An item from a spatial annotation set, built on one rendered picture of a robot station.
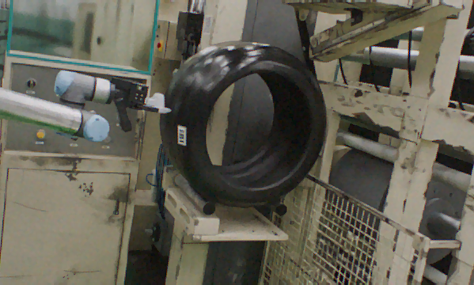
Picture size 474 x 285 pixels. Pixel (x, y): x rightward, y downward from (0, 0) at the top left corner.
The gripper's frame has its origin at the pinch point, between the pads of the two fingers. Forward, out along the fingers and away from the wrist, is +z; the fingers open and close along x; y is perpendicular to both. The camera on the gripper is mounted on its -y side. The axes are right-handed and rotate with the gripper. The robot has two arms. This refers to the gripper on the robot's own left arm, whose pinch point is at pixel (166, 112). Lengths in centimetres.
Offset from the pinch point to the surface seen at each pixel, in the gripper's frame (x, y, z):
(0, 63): 885, -86, -41
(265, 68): -12.1, 22.2, 25.3
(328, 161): 20, -9, 83
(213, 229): -11.4, -34.6, 22.4
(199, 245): 26, -55, 36
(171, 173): 23.2, -26.3, 15.3
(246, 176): 13.9, -20.5, 42.8
